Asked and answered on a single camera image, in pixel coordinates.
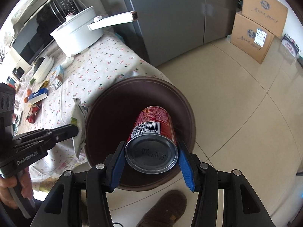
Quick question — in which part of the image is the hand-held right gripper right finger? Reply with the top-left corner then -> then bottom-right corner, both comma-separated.
178,141 -> 271,227

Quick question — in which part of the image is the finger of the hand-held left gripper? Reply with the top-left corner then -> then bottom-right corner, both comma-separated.
13,124 -> 79,150

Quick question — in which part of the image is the brown fuzzy slipper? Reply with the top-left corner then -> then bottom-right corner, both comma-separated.
136,190 -> 187,227

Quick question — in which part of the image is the brown cardboard box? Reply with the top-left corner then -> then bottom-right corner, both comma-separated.
241,0 -> 288,38

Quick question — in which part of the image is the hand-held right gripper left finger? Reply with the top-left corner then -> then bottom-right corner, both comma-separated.
30,141 -> 126,227

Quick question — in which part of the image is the black microwave oven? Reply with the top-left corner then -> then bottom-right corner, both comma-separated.
11,0 -> 82,65

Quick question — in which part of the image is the pale snack bag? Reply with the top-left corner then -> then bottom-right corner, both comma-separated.
70,98 -> 88,158

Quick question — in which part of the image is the floral cover cloth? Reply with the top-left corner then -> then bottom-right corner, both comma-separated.
0,0 -> 62,43

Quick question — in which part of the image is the red drink can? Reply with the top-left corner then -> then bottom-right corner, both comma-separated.
125,106 -> 178,174

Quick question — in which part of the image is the brown plastic trash bin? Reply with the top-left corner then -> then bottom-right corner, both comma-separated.
84,77 -> 196,191

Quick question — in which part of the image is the cardboard box with white label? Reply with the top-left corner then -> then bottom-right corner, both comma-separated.
230,12 -> 275,65

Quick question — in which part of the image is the person's left hand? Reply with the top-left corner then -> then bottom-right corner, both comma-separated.
0,166 -> 32,210

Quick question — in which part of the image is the grey refrigerator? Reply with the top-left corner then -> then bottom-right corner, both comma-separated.
117,0 -> 239,67

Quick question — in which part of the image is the printed bag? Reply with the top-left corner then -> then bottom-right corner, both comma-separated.
281,33 -> 301,58

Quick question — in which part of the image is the white electric pot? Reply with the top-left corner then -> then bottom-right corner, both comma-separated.
50,6 -> 139,57

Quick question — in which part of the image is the floral cherry tablecloth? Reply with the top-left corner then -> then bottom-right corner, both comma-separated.
14,31 -> 166,190

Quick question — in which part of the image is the milk carton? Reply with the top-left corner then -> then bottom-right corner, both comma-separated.
48,65 -> 65,90

